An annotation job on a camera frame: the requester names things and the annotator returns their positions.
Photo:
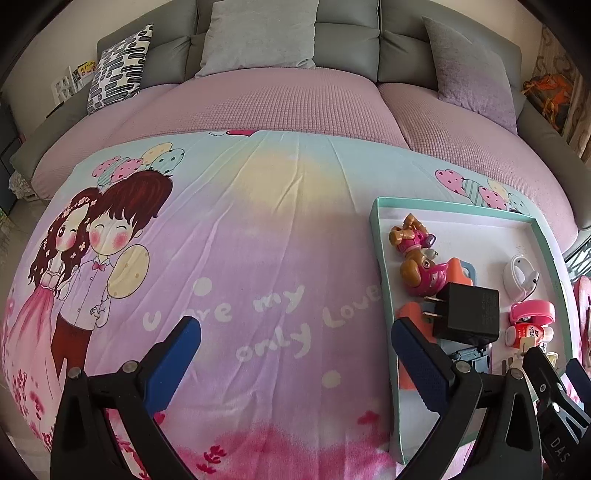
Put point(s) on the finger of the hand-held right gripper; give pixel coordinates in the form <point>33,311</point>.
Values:
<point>579,376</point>
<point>547,383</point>

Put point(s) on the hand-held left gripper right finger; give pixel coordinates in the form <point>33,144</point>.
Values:
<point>422,364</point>

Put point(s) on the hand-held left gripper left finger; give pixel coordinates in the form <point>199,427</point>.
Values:
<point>173,360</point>

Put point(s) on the large orange blue toy knife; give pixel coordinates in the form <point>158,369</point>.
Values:
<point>411,314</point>

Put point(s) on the red white bottle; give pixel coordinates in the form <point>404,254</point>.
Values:
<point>526,334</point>

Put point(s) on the black charger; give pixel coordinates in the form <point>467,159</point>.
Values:
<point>471,314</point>

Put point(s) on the pink watch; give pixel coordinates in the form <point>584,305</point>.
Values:
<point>531,310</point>

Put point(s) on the pink puppy toy figure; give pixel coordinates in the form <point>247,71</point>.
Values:
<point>420,272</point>

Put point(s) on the small orange blue toy knife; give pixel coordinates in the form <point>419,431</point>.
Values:
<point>461,272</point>

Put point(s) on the white watch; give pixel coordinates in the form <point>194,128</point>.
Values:
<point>512,277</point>

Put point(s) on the teal cardboard box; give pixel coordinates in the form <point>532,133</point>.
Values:
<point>485,240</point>

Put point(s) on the printed cartoon blanket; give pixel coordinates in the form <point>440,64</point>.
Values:
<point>277,221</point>

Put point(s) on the pink waffle seat cover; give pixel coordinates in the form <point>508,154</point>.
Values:
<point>254,101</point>
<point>461,124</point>

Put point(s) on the orange bag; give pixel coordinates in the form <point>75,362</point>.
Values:
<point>549,97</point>

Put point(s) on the grey purple pillow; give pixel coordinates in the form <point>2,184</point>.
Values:
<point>471,74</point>

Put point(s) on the black white patterned pillow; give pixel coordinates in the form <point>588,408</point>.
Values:
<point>120,69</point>

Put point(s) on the yellow cover book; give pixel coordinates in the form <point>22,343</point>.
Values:
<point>87,69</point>

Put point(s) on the beige patterned curtain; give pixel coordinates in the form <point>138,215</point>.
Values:
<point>568,50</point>

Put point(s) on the grey sofa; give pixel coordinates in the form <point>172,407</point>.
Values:
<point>346,41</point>

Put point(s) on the plain grey pillow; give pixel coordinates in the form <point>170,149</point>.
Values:
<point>258,37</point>

